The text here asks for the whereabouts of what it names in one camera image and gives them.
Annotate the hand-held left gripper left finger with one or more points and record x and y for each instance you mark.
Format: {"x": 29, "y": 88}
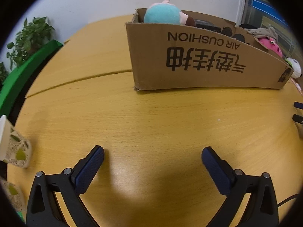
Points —
{"x": 90, "y": 170}

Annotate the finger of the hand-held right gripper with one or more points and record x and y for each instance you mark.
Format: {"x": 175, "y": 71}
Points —
{"x": 298, "y": 105}
{"x": 298, "y": 119}

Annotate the green chair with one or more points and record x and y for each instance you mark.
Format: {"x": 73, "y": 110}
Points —
{"x": 21, "y": 75}

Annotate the leaf print paper cup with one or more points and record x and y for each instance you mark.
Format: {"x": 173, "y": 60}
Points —
{"x": 17, "y": 149}
{"x": 11, "y": 194}

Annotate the beige printed cloth bag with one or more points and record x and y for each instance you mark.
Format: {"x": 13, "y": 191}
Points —
{"x": 262, "y": 32}

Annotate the brown cardboard box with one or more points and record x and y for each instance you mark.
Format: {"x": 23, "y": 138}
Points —
{"x": 213, "y": 71}

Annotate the pink pig plush toy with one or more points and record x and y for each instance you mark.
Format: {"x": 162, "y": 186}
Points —
{"x": 161, "y": 15}

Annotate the white plush toy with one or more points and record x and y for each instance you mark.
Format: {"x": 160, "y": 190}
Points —
{"x": 296, "y": 67}

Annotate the small black box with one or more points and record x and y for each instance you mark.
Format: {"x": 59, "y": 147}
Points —
{"x": 208, "y": 26}

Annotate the pink spotted plush toy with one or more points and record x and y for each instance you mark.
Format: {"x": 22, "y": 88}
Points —
{"x": 267, "y": 43}

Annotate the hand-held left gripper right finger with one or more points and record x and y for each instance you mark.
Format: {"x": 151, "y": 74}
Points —
{"x": 216, "y": 170}

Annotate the green potted plant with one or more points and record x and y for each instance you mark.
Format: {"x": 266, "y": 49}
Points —
{"x": 30, "y": 35}

